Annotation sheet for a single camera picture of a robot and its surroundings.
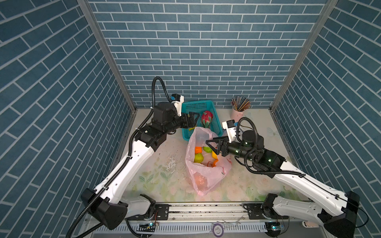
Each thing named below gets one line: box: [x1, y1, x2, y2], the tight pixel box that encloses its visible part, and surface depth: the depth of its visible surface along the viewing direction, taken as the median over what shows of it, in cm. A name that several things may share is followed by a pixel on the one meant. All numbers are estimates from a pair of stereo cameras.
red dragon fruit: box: [201, 110, 214, 129], surface depth 107 cm
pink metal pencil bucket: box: [230, 108, 246, 123], surface depth 108 cm
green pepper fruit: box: [193, 152, 204, 164], surface depth 90 cm
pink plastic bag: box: [185, 126, 232, 196], surface depth 74 cm
